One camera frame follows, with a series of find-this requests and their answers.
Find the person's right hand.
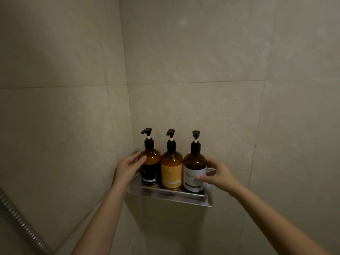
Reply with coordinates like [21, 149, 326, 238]
[196, 159, 241, 197]

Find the person's left hand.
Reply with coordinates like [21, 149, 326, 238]
[113, 151, 147, 192]

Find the amber bottle black label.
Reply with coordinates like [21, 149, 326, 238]
[140, 128, 162, 188]

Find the amber bottle white label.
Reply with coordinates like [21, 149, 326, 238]
[183, 130, 208, 195]

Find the amber bottle yellow label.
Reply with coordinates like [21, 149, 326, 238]
[160, 129, 184, 191]

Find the metal shower shelf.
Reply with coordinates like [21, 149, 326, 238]
[128, 167, 214, 208]

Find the person's right forearm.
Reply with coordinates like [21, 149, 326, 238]
[231, 184, 331, 255]

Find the person's left forearm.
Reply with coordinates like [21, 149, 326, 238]
[70, 183, 131, 255]

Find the metal shower hose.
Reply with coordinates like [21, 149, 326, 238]
[0, 187, 55, 255]

